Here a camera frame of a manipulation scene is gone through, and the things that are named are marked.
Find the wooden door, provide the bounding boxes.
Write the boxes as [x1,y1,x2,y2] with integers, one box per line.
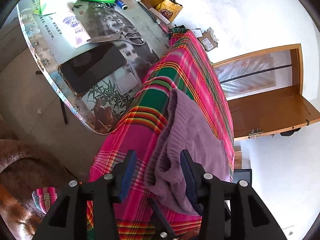
[227,86,320,142]

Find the pink white tissue pack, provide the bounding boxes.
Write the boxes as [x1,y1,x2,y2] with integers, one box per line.
[51,6,92,49]

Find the metal scissors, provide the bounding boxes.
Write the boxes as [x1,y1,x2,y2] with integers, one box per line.
[90,26,147,46]

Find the metal door handle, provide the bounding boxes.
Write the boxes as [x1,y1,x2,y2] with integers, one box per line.
[247,128,264,140]

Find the clear plastic door curtain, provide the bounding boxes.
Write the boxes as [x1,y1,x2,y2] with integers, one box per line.
[215,52,293,98]

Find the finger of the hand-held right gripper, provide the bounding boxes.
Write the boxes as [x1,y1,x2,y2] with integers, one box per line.
[147,197,181,240]

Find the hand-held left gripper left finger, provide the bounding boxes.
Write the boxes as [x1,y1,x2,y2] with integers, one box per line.
[32,150,137,240]

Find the wooden board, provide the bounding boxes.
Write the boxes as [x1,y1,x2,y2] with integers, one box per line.
[234,151,243,170]

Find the pink plaid blanket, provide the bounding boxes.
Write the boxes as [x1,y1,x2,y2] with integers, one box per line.
[32,29,235,240]

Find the pink pen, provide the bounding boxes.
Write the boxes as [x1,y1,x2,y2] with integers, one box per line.
[156,21,170,33]

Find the brown upholstered chair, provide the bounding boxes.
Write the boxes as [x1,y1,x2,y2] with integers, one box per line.
[0,139,81,240]

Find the black smartphone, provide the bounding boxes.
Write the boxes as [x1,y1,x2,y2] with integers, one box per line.
[58,42,128,96]

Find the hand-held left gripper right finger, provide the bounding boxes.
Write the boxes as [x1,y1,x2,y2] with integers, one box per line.
[180,149,287,240]

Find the yellow bag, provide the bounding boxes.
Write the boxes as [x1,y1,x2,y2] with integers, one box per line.
[155,0,183,22]

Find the purple fleece pants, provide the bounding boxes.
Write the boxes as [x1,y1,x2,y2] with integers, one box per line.
[144,88,230,217]

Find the cardboard box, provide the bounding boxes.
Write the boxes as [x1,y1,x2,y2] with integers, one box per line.
[197,27,219,52]

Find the black office chair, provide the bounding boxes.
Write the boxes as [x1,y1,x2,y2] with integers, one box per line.
[232,169,253,183]

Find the white card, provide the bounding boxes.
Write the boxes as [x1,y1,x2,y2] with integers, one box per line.
[115,74,139,93]

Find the wooden door frame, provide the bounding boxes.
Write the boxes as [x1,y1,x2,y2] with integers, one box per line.
[211,44,305,101]

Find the black hanging bag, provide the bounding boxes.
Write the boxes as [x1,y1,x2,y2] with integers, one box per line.
[280,127,302,137]

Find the round printed glass table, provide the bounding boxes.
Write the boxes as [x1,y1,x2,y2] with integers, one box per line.
[16,0,173,136]

